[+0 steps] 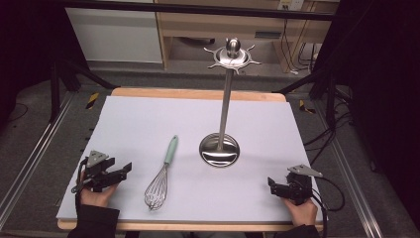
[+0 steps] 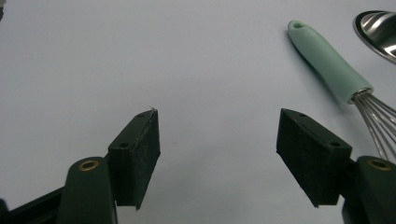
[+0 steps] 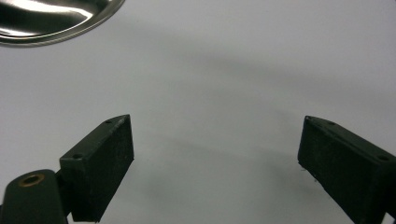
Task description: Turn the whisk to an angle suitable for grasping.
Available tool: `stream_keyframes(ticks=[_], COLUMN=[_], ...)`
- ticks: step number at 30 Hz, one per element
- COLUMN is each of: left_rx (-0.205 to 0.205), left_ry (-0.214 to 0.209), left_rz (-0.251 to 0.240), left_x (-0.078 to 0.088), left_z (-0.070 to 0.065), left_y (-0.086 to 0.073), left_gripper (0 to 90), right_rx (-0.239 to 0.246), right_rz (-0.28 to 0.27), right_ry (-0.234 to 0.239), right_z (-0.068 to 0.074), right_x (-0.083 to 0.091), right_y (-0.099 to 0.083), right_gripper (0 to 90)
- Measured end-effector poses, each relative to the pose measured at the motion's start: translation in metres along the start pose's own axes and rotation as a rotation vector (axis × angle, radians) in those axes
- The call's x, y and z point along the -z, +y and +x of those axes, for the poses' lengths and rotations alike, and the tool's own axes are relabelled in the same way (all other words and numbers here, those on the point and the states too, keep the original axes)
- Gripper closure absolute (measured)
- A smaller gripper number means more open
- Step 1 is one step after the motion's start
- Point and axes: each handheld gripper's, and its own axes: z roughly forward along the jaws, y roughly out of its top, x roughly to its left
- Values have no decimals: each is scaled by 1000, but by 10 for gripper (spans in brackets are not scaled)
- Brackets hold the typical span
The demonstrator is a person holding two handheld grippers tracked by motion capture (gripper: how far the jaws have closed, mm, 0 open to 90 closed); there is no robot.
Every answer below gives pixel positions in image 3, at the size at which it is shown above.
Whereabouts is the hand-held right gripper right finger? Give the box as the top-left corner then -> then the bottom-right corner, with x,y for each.
297,115 -> 396,224

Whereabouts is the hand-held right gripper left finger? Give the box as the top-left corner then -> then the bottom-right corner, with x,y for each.
59,114 -> 135,223

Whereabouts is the shiny metal bowl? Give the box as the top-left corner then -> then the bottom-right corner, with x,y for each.
0,0 -> 126,49

